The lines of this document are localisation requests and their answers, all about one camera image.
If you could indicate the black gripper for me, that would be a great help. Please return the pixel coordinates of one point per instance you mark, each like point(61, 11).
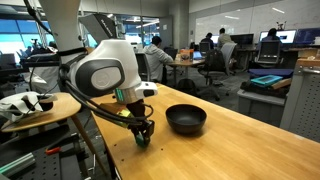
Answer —
point(138, 110)

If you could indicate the green square block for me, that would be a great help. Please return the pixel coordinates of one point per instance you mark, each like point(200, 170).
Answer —
point(143, 141)

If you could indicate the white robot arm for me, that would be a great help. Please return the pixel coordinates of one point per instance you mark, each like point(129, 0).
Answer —
point(106, 60)

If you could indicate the black bowl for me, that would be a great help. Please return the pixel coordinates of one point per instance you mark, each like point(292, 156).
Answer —
point(186, 118)

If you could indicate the person in grey hoodie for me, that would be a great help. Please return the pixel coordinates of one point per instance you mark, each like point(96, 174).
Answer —
point(155, 58)

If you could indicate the round wooden office table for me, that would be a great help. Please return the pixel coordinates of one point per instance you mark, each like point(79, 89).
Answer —
point(186, 63)

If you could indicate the round wooden stool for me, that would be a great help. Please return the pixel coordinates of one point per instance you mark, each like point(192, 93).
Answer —
point(63, 106)

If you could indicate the orange box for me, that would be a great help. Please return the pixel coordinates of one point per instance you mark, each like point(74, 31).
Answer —
point(186, 55)

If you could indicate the black perforated breadboard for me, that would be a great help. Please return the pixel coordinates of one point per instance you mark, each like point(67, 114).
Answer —
point(46, 166)

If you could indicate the grey office chair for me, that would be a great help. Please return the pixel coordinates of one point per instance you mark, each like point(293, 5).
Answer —
point(216, 61)

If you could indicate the person in dark top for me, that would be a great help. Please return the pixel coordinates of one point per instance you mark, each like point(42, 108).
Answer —
point(208, 40)

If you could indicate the black light panel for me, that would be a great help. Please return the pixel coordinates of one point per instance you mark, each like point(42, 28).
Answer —
point(100, 28)

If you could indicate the black foam tray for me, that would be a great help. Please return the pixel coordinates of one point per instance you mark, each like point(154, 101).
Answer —
point(253, 88)

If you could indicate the grey plastic bin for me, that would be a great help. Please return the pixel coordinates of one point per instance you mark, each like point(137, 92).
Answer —
point(260, 105)

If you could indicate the person in light shirt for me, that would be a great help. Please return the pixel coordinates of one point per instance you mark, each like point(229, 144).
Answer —
point(224, 38)

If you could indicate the teal metal bar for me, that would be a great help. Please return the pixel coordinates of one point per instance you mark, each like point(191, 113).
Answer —
point(16, 164)

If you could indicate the white cloth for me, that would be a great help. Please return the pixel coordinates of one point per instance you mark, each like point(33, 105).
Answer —
point(13, 106)

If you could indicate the teal tray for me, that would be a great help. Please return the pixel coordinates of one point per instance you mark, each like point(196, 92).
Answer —
point(266, 80)

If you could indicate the dark computer monitor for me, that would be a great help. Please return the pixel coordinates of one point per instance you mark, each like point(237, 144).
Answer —
point(241, 39)

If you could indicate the dark blue cushion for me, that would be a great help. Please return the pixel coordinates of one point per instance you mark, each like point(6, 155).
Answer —
point(270, 72)

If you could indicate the wooden block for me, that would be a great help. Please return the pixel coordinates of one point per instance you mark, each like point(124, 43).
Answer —
point(281, 84)

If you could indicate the black mesh office chair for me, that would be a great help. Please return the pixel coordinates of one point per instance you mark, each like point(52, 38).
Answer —
point(268, 51)

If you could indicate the person with dark hair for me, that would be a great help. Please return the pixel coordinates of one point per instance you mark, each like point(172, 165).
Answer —
point(270, 35)

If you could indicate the lit computer monitor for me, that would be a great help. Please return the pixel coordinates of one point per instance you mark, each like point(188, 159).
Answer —
point(286, 36)

